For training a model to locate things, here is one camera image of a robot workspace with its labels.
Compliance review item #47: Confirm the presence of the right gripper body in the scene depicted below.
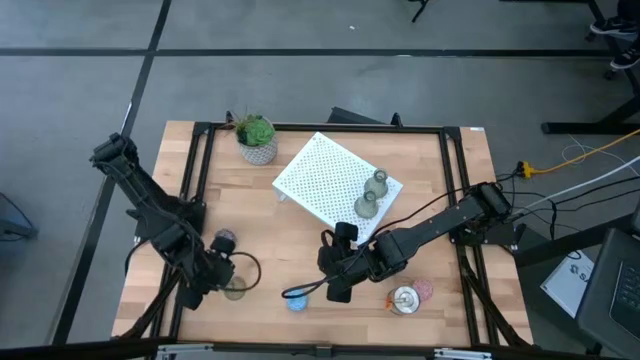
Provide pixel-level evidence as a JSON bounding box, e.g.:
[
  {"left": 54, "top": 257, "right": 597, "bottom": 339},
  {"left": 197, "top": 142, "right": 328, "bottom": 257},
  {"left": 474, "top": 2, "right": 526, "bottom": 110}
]
[{"left": 317, "top": 221, "right": 386, "bottom": 305}]

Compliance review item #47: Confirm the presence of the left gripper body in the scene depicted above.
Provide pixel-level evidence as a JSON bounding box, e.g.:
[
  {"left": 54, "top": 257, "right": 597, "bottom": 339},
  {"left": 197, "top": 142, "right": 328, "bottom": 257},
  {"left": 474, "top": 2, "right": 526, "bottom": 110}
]
[{"left": 174, "top": 233, "right": 239, "bottom": 312}]

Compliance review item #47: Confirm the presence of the blue patterned round tin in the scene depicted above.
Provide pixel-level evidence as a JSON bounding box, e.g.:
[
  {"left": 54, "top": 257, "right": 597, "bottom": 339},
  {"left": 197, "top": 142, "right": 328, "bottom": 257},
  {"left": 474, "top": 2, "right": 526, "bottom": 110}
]
[{"left": 285, "top": 292, "right": 310, "bottom": 313}]

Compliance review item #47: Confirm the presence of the silver tin candle can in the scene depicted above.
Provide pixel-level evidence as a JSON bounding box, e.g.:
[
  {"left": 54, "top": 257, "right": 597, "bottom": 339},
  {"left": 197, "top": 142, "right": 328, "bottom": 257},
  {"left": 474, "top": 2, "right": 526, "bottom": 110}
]
[{"left": 384, "top": 284, "right": 422, "bottom": 317}]

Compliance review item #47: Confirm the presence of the pink patterned round tin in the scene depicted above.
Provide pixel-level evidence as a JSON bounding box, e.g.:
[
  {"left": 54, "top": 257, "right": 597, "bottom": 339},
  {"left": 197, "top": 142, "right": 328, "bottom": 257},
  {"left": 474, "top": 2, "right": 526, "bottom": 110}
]
[{"left": 412, "top": 278, "right": 435, "bottom": 302}]

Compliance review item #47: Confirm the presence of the white perforated shelf riser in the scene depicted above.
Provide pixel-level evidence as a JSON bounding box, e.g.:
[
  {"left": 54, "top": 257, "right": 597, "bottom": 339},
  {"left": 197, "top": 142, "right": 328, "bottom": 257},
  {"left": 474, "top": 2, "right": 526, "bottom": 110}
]
[{"left": 271, "top": 130, "right": 405, "bottom": 245}]

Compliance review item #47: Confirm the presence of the black box behind table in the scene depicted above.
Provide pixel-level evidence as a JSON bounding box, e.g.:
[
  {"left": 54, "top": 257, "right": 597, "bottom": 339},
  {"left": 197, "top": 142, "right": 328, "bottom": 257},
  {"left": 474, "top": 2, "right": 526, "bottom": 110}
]
[{"left": 327, "top": 106, "right": 384, "bottom": 126}]

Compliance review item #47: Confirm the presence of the potted green succulent plant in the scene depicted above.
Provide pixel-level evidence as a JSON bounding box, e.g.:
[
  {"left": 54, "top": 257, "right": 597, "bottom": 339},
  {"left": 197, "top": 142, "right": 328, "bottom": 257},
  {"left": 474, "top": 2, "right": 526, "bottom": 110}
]
[{"left": 228, "top": 107, "right": 280, "bottom": 167}]

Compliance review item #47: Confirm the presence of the black aluminium crossbeam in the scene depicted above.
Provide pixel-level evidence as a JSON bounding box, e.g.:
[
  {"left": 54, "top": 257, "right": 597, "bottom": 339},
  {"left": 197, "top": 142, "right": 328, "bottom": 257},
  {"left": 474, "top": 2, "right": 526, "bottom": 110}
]
[{"left": 0, "top": 335, "right": 640, "bottom": 360}]

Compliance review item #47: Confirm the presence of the dark chair base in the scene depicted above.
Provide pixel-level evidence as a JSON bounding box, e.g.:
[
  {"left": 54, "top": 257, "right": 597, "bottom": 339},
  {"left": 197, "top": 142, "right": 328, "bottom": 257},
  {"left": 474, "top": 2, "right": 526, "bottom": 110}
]
[{"left": 0, "top": 192, "right": 40, "bottom": 241}]

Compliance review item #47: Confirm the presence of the white printed paper sheet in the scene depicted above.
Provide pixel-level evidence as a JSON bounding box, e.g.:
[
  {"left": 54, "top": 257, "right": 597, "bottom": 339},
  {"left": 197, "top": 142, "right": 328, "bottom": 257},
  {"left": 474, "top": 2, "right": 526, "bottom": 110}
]
[{"left": 539, "top": 249, "right": 596, "bottom": 320}]

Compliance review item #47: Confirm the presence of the black desk bar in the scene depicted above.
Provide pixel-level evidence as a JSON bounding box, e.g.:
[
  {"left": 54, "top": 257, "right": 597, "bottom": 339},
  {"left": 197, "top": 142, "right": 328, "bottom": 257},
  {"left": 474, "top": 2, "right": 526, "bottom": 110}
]
[{"left": 513, "top": 213, "right": 640, "bottom": 269}]

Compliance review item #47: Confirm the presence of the black laptop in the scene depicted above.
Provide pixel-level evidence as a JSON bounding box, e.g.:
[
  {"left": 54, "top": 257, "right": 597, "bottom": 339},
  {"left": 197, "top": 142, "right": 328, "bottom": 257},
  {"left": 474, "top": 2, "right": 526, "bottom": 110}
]
[{"left": 574, "top": 202, "right": 640, "bottom": 359}]

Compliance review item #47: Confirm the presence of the black stand leg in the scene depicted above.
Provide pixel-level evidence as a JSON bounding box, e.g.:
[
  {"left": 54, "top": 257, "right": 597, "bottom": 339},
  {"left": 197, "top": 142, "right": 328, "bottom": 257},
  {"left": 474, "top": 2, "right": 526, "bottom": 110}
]
[{"left": 407, "top": 0, "right": 431, "bottom": 24}]

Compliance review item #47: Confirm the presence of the person's foot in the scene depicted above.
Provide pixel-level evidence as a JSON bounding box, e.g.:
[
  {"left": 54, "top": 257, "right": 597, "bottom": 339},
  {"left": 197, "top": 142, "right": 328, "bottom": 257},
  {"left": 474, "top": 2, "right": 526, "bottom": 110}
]
[
  {"left": 608, "top": 47, "right": 640, "bottom": 71},
  {"left": 589, "top": 15, "right": 640, "bottom": 37}
]

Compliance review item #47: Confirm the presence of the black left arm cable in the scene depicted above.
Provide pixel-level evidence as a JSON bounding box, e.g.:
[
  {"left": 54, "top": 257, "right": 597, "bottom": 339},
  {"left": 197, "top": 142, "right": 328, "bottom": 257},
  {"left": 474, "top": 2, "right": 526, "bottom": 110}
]
[{"left": 227, "top": 251, "right": 263, "bottom": 295}]

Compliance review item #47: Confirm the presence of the silver metal bracket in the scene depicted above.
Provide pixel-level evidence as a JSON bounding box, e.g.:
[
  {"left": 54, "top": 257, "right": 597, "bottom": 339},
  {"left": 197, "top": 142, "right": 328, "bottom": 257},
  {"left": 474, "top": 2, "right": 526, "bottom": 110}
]
[
  {"left": 155, "top": 342, "right": 215, "bottom": 360},
  {"left": 433, "top": 347, "right": 494, "bottom": 360}
]

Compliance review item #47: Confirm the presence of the black aluminium table frame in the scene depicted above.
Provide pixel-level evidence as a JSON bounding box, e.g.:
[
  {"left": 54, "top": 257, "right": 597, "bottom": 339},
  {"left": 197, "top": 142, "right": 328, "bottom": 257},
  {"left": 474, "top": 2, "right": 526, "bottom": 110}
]
[{"left": 112, "top": 112, "right": 534, "bottom": 349}]

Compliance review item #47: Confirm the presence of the yellow extension cord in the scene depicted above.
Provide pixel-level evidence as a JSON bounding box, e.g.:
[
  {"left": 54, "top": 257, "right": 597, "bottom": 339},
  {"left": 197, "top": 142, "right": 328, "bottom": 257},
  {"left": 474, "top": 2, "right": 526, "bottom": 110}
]
[{"left": 517, "top": 127, "right": 640, "bottom": 180}]

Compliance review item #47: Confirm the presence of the black power cable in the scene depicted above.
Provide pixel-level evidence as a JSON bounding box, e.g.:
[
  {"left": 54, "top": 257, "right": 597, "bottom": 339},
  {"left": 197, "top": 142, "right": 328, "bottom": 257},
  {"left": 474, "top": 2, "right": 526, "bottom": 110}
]
[{"left": 494, "top": 169, "right": 640, "bottom": 241}]

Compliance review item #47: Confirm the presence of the thick white cable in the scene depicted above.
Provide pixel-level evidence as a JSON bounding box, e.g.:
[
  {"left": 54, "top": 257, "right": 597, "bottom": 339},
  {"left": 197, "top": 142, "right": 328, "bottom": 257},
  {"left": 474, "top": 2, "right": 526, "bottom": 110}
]
[{"left": 519, "top": 154, "right": 640, "bottom": 211}]

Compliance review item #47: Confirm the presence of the black desk leg frame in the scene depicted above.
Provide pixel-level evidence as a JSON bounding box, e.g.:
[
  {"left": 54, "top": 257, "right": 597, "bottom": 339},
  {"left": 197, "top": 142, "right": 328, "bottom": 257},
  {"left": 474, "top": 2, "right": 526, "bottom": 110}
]
[{"left": 541, "top": 0, "right": 640, "bottom": 136}]

